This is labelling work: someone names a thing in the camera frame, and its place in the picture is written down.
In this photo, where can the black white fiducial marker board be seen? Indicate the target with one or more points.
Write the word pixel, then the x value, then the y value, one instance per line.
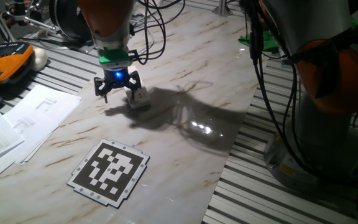
pixel 107 171

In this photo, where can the aluminium frame strut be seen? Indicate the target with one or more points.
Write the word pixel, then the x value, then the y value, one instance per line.
pixel 222 7
pixel 0 21

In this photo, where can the bare person hand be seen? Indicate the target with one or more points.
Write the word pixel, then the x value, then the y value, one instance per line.
pixel 7 19

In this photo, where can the marble pattern mat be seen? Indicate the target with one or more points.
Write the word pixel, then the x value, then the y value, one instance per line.
pixel 172 186

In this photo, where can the black round drum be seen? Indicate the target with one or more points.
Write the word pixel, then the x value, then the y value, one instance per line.
pixel 64 18

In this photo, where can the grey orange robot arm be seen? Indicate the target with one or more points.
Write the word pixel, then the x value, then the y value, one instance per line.
pixel 322 25

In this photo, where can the white power strip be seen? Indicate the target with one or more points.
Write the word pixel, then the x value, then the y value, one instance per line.
pixel 140 98

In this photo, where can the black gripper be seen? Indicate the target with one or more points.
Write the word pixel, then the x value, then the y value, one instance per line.
pixel 118 76

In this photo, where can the white paper stack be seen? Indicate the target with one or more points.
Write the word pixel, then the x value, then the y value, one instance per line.
pixel 42 115

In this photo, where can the green cloth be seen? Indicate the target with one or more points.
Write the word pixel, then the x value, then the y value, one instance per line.
pixel 261 43

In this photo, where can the white computer mouse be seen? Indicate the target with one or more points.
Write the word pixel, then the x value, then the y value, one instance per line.
pixel 39 57

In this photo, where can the orange black teach pendant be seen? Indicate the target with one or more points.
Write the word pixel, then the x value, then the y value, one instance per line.
pixel 8 62

